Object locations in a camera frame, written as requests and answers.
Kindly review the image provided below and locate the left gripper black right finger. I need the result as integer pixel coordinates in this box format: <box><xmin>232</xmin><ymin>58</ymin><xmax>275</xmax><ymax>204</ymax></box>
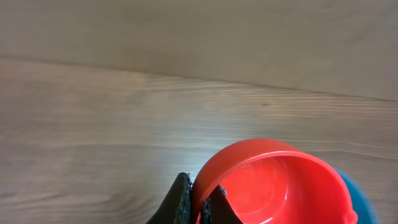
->
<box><xmin>201</xmin><ymin>185</ymin><xmax>243</xmax><ymax>224</ymax></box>

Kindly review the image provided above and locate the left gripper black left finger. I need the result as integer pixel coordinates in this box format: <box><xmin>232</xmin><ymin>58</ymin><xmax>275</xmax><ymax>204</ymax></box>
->
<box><xmin>147</xmin><ymin>172</ymin><xmax>191</xmax><ymax>224</ymax></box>

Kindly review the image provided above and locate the red plastic measuring scoop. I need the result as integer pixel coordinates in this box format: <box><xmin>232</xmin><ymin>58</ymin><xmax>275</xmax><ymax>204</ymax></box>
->
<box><xmin>191</xmin><ymin>139</ymin><xmax>358</xmax><ymax>224</ymax></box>

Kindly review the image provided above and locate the blue plastic bowl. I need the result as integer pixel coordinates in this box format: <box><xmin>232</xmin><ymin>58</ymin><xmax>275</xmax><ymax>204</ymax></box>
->
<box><xmin>336</xmin><ymin>169</ymin><xmax>380</xmax><ymax>224</ymax></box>

